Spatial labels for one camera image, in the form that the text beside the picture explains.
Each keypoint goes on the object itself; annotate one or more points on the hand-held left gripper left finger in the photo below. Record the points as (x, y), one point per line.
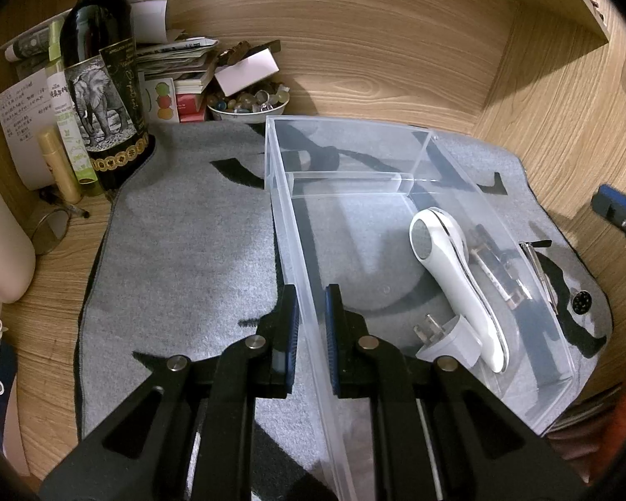
(290, 339)

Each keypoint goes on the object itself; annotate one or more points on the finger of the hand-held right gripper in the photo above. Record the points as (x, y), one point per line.
(611, 202)

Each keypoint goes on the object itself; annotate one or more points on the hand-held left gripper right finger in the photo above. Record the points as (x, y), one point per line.
(334, 339)

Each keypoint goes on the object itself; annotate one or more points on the white plug adapter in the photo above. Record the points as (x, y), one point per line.
(456, 342)

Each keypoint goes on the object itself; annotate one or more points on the clear plastic storage box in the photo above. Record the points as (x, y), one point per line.
(344, 209)

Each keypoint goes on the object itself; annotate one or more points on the white handheld massager device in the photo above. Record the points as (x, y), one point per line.
(448, 271)

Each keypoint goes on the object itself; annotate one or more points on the silver nail clipper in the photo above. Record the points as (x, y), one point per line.
(537, 269)

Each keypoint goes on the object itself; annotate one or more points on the black round perforated disc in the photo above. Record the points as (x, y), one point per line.
(579, 302)

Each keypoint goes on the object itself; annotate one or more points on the grey felt desk mat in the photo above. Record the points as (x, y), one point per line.
(188, 245)

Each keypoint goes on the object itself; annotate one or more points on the white ceramic bowl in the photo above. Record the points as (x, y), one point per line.
(224, 115)

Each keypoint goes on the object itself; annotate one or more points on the pile of glass beads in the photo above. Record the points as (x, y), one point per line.
(250, 99)

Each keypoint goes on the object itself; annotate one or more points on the red books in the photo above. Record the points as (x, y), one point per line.
(190, 107)

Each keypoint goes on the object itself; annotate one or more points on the fruit sticker card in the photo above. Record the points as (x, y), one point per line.
(160, 99)

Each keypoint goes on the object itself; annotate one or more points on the yellow lip balm stick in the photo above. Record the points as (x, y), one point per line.
(57, 167)

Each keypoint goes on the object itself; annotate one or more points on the dark brown trinket pile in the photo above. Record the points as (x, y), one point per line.
(240, 52)

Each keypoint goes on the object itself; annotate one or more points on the pale pink cylinder speaker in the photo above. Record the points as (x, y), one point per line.
(5, 250)

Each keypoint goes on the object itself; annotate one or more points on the stack of papers and booklets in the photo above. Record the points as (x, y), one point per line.
(177, 57)

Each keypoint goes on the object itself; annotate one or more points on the green white tube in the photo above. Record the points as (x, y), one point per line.
(68, 125)

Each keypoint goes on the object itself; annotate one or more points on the white handwritten paper note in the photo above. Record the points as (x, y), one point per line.
(21, 115)

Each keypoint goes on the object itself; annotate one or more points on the rolled white paper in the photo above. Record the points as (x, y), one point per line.
(151, 15)

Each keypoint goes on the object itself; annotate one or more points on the dark wine bottle elephant label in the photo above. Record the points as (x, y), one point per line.
(99, 26)

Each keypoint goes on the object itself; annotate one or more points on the rolled newspaper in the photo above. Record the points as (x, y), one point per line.
(28, 47)

